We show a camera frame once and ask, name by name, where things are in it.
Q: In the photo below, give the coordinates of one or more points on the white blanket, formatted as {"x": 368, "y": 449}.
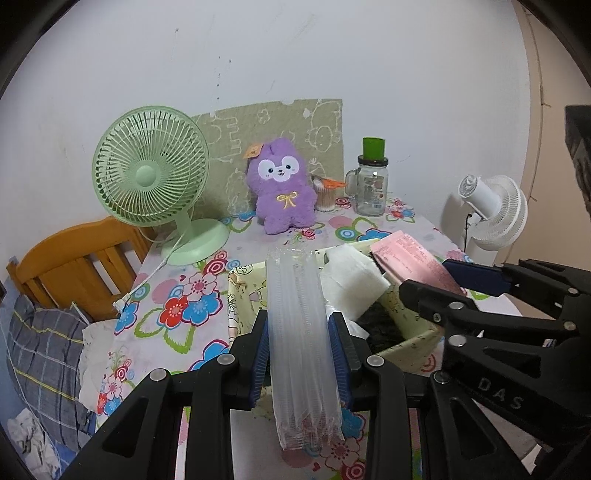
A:
{"x": 94, "y": 355}

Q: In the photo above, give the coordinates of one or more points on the green printed board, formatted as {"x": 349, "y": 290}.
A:
{"x": 231, "y": 134}

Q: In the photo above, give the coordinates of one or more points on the white towel pack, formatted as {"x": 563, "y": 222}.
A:
{"x": 351, "y": 281}

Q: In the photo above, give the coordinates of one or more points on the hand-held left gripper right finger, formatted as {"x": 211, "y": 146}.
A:
{"x": 339, "y": 360}

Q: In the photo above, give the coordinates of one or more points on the blue bed sheet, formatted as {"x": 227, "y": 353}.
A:
{"x": 69, "y": 452}

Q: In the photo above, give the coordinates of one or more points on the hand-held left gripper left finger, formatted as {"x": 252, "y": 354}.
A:
{"x": 261, "y": 360}

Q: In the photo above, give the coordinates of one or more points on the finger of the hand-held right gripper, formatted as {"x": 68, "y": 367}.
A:
{"x": 475, "y": 277}
{"x": 429, "y": 300}

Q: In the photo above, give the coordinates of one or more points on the white standing fan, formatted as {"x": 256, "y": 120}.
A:
{"x": 498, "y": 217}

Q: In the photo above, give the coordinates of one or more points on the yellow printed storage box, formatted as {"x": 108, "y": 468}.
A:
{"x": 415, "y": 344}

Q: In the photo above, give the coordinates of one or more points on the grey plaid pillow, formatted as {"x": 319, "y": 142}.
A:
{"x": 41, "y": 350}

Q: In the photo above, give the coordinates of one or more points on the orange scissors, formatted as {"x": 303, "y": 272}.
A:
{"x": 332, "y": 183}

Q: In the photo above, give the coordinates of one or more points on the crumpled white cloth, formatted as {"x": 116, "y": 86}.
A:
{"x": 30, "y": 438}

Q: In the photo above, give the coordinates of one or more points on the floral tablecloth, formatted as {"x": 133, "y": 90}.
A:
{"x": 184, "y": 295}

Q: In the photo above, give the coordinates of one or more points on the green desk fan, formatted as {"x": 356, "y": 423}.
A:
{"x": 147, "y": 175}

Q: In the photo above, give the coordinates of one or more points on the beige door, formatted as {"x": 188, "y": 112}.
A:
{"x": 554, "y": 138}

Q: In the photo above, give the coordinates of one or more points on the cotton swab container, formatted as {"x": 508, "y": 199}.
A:
{"x": 325, "y": 201}

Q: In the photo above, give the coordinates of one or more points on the dark cloth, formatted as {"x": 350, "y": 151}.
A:
{"x": 381, "y": 325}

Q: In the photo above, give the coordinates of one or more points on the pink packet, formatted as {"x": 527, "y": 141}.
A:
{"x": 411, "y": 261}

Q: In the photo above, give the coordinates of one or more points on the purple plush toy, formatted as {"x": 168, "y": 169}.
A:
{"x": 286, "y": 203}

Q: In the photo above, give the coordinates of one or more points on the wooden headboard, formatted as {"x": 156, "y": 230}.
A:
{"x": 69, "y": 258}

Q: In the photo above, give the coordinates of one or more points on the clear plastic packet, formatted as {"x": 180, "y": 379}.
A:
{"x": 300, "y": 346}

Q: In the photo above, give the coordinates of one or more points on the glass jar with green lid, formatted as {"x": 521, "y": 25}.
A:
{"x": 371, "y": 189}

